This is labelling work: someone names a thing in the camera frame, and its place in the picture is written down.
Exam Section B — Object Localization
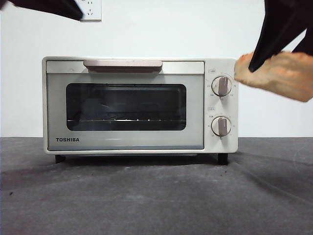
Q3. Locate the golden bread loaf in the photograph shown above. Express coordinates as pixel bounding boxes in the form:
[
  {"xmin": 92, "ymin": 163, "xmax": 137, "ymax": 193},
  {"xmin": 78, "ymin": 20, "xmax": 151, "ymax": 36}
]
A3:
[{"xmin": 234, "ymin": 50, "xmax": 313, "ymax": 103}]

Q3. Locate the glass oven door beige handle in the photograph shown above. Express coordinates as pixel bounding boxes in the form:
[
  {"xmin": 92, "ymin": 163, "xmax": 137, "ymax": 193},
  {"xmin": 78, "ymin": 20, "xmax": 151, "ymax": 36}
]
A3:
[{"xmin": 45, "ymin": 60, "xmax": 205, "ymax": 151}]

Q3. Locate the white oven knob beige grip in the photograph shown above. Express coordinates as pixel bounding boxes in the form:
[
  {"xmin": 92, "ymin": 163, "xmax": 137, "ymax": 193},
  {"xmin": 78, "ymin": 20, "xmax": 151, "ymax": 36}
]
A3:
[
  {"xmin": 211, "ymin": 116, "xmax": 232, "ymax": 137},
  {"xmin": 211, "ymin": 75, "xmax": 233, "ymax": 97}
]

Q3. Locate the white Toshiba toaster oven housing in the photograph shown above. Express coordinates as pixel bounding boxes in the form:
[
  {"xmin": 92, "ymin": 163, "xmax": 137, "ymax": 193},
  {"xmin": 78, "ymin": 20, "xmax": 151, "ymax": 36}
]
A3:
[{"xmin": 41, "ymin": 56, "xmax": 239, "ymax": 165}]

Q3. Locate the white wall socket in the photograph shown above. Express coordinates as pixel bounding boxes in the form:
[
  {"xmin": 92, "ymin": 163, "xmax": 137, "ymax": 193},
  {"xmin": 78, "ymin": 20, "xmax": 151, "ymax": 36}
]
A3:
[{"xmin": 74, "ymin": 0, "xmax": 102, "ymax": 23}]

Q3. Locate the metal wire oven rack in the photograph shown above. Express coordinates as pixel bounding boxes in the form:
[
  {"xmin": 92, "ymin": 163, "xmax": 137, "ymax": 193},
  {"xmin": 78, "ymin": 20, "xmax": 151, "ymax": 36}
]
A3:
[{"xmin": 67, "ymin": 118, "xmax": 172, "ymax": 123}]

